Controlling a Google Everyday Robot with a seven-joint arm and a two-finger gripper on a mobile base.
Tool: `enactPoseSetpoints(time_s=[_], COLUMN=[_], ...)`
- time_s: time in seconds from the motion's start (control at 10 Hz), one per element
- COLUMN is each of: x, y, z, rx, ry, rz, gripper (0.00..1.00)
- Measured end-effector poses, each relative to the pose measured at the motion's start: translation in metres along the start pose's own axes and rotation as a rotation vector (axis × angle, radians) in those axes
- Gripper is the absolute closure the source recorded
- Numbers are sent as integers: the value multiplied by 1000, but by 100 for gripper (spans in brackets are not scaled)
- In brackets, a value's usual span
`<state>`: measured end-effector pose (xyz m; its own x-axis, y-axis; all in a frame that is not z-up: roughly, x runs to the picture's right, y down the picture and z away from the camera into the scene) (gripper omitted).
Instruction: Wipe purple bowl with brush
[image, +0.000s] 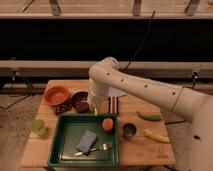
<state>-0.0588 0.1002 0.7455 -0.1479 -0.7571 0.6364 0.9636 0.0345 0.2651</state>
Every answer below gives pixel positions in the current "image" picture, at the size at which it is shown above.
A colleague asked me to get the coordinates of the silver fork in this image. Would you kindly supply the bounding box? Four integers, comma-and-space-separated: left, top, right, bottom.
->
74, 143, 112, 156

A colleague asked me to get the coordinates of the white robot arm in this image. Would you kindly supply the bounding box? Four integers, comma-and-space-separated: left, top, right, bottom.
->
89, 57, 213, 171

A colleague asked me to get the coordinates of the green plastic tray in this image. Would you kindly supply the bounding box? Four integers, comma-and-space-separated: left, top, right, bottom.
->
47, 114, 119, 168

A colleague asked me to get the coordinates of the purple bowl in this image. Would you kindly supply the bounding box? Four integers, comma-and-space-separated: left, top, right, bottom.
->
71, 91, 90, 113

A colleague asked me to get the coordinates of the small metal cup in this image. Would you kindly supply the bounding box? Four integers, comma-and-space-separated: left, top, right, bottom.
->
122, 123, 137, 140

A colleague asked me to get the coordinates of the green plastic cup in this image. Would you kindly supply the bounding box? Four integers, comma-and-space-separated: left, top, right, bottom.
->
30, 119, 47, 136

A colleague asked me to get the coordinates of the orange bowl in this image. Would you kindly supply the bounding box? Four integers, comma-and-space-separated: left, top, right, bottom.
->
44, 86, 70, 106

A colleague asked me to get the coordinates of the blue sponge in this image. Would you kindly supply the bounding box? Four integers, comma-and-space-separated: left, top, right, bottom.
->
76, 130, 97, 154

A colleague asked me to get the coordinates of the orange fruit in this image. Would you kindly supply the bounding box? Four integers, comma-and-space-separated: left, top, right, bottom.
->
102, 118, 114, 132

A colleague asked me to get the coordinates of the black cable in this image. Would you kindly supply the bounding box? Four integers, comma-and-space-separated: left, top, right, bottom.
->
120, 9, 157, 73

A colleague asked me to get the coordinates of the bunch of dark grapes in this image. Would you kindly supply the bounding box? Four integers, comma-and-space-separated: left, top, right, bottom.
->
54, 101, 72, 115

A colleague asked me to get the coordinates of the wooden folding table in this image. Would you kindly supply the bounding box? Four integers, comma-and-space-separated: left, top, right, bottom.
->
20, 78, 177, 168

